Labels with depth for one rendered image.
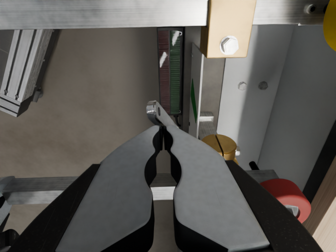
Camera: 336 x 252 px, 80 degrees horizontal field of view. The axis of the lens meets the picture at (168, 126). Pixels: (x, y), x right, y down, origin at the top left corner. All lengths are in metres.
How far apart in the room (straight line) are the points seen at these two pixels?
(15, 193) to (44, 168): 1.27
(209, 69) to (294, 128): 0.23
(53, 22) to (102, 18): 0.06
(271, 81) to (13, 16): 0.49
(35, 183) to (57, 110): 0.98
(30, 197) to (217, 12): 0.37
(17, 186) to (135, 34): 0.86
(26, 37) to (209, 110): 0.78
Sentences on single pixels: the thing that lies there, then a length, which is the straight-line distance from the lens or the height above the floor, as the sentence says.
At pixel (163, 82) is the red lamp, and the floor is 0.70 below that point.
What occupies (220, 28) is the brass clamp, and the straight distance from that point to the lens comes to 0.26.
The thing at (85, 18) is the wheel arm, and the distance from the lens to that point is 0.27.
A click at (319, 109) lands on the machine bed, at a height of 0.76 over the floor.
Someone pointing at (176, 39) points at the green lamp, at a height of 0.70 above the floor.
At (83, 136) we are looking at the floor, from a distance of 1.39.
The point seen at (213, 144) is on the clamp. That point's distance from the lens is 0.30.
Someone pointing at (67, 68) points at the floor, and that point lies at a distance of 1.22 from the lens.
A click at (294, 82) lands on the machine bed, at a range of 0.51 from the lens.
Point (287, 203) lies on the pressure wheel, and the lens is 0.33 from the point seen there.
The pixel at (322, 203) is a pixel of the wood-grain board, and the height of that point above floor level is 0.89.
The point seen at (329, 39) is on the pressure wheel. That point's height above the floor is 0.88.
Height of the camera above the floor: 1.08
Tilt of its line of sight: 60 degrees down
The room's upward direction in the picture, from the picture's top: 177 degrees clockwise
